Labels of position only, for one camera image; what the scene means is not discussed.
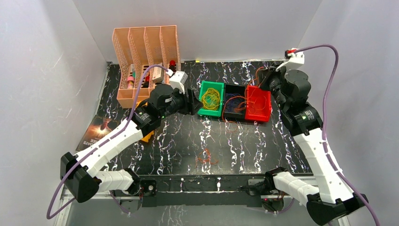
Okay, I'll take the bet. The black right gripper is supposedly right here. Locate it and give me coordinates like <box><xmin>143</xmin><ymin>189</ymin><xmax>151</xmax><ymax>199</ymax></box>
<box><xmin>258</xmin><ymin>62</ymin><xmax>292</xmax><ymax>111</ymax></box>

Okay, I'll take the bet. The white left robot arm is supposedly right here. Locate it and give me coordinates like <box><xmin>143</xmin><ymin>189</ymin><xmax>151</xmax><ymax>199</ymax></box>
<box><xmin>60</xmin><ymin>84</ymin><xmax>203</xmax><ymax>203</ymax></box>

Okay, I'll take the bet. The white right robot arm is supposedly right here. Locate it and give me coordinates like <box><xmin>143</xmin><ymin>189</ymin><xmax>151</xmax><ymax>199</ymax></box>
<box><xmin>258</xmin><ymin>67</ymin><xmax>367</xmax><ymax>226</ymax></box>

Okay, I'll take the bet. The green plastic bin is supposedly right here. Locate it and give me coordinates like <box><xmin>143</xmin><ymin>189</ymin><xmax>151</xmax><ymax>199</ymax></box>
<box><xmin>198</xmin><ymin>81</ymin><xmax>225</xmax><ymax>117</ymax></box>

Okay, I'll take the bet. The red plastic bin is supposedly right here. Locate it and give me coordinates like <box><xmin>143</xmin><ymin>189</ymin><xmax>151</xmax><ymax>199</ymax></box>
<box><xmin>245</xmin><ymin>86</ymin><xmax>272</xmax><ymax>122</ymax></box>

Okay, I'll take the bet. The black plastic bin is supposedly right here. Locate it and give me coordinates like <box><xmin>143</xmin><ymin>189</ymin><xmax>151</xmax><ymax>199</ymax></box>
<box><xmin>222</xmin><ymin>84</ymin><xmax>246</xmax><ymax>121</ymax></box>

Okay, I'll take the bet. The red black stamp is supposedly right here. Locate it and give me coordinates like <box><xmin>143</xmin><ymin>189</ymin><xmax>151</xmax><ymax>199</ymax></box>
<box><xmin>169</xmin><ymin>60</ymin><xmax>176</xmax><ymax>72</ymax></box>

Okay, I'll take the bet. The white box in organizer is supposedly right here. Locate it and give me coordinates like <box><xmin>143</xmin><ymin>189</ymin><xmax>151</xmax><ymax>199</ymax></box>
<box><xmin>152</xmin><ymin>67</ymin><xmax>164</xmax><ymax>83</ymax></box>

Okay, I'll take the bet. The yellow plastic bin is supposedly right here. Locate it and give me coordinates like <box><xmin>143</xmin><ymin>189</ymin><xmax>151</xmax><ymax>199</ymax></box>
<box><xmin>136</xmin><ymin>99</ymin><xmax>155</xmax><ymax>143</ymax></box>

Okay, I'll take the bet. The peach desk file organizer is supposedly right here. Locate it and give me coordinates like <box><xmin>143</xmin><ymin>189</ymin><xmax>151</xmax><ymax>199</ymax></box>
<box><xmin>112</xmin><ymin>25</ymin><xmax>181</xmax><ymax>108</ymax></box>

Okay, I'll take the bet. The dark illustrated book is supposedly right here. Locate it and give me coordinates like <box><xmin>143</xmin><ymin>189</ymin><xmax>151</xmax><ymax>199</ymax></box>
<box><xmin>76</xmin><ymin>115</ymin><xmax>120</xmax><ymax>152</ymax></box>

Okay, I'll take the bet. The yellow cable coil in bin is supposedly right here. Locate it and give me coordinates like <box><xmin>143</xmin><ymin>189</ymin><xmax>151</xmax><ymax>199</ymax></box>
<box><xmin>201</xmin><ymin>88</ymin><xmax>221</xmax><ymax>111</ymax></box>

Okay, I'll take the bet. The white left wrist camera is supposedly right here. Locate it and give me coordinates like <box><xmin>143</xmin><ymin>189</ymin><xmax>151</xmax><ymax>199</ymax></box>
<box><xmin>166</xmin><ymin>69</ymin><xmax>188</xmax><ymax>94</ymax></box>

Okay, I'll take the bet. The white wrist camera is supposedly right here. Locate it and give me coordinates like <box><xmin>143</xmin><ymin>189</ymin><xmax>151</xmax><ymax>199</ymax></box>
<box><xmin>166</xmin><ymin>69</ymin><xmax>188</xmax><ymax>94</ymax></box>
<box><xmin>276</xmin><ymin>48</ymin><xmax>305</xmax><ymax>72</ymax></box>

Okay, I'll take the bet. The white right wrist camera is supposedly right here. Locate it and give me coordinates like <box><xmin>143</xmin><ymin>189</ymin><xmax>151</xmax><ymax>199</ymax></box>
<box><xmin>276</xmin><ymin>48</ymin><xmax>305</xmax><ymax>72</ymax></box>

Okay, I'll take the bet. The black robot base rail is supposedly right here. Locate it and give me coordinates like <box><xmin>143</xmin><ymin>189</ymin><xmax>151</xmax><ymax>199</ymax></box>
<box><xmin>111</xmin><ymin>169</ymin><xmax>297</xmax><ymax>216</ymax></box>

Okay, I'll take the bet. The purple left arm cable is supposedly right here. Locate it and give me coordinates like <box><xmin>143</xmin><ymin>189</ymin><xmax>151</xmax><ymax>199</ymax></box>
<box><xmin>46</xmin><ymin>65</ymin><xmax>175</xmax><ymax>220</ymax></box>

